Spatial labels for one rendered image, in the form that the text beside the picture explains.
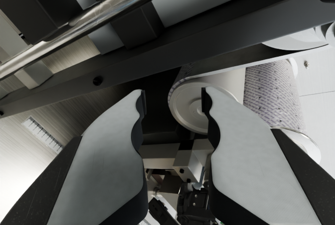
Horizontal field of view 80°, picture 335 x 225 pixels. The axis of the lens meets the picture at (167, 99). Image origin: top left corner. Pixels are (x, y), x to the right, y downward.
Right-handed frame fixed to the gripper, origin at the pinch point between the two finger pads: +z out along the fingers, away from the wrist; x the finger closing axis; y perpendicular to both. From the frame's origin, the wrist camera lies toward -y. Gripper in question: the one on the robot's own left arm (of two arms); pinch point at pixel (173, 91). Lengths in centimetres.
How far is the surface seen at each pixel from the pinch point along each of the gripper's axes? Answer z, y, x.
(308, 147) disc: 11.6, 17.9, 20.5
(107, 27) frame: 7.3, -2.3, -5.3
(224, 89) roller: 14.9, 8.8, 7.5
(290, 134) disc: 12.3, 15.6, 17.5
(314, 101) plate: 41, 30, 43
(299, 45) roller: 12.4, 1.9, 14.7
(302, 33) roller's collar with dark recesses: 6.8, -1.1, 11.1
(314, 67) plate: 41, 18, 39
